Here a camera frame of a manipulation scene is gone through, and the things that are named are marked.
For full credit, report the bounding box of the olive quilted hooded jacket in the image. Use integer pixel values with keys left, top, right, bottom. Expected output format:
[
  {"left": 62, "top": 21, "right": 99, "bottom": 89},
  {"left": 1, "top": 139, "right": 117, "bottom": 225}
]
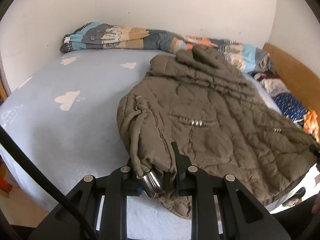
[{"left": 117, "top": 45, "right": 317, "bottom": 219}]

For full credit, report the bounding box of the person right hand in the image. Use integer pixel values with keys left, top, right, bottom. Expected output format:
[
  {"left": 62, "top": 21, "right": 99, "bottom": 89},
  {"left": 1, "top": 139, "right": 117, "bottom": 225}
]
[{"left": 311, "top": 196, "right": 320, "bottom": 214}]

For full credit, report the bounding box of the orange plastic bag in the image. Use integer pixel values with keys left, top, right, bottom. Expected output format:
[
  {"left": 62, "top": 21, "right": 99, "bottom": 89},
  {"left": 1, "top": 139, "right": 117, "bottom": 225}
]
[{"left": 303, "top": 109, "right": 319, "bottom": 142}]

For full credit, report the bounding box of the light blue cloud bedsheet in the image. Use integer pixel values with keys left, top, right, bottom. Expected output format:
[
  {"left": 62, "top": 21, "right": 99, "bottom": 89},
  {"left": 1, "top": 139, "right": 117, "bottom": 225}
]
[{"left": 1, "top": 49, "right": 319, "bottom": 239}]

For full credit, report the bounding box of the grey white folded cloth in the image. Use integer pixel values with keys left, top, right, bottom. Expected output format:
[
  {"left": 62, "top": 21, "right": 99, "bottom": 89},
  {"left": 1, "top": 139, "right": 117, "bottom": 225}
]
[{"left": 260, "top": 79, "right": 291, "bottom": 98}]

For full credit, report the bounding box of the wooden headboard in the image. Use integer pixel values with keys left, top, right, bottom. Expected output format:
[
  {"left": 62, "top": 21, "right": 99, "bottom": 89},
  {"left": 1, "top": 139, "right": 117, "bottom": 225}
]
[{"left": 263, "top": 43, "right": 320, "bottom": 114}]

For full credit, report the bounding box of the red striped garment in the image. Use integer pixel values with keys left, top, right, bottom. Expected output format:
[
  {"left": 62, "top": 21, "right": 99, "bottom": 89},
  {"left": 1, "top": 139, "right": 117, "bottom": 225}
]
[{"left": 250, "top": 71, "right": 280, "bottom": 82}]

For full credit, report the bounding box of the patchwork rolled quilt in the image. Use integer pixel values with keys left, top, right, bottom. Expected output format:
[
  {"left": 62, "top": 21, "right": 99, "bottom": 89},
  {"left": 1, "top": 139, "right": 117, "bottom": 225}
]
[{"left": 60, "top": 22, "right": 274, "bottom": 73}]

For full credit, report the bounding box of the black cable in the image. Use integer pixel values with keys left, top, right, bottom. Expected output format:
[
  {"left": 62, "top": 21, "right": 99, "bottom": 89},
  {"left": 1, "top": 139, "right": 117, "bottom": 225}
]
[{"left": 0, "top": 126, "right": 98, "bottom": 240}]

